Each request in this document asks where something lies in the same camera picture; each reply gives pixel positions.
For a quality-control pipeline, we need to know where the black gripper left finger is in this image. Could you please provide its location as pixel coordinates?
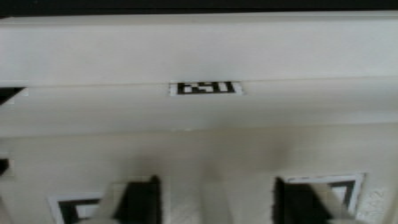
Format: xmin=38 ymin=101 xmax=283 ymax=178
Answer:
xmin=112 ymin=175 xmax=164 ymax=224

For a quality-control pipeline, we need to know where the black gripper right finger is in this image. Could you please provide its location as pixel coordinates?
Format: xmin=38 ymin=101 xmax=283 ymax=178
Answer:
xmin=272 ymin=177 xmax=333 ymax=224

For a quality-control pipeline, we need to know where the white door panel with knob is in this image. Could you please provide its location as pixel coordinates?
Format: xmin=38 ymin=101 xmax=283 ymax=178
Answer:
xmin=0 ymin=124 xmax=398 ymax=224

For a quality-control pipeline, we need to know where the white cabinet body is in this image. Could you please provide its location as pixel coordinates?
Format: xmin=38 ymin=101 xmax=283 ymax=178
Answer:
xmin=0 ymin=77 xmax=398 ymax=138

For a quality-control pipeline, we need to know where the white front fence bar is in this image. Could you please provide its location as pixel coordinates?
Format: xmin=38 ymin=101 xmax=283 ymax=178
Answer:
xmin=0 ymin=11 xmax=398 ymax=87

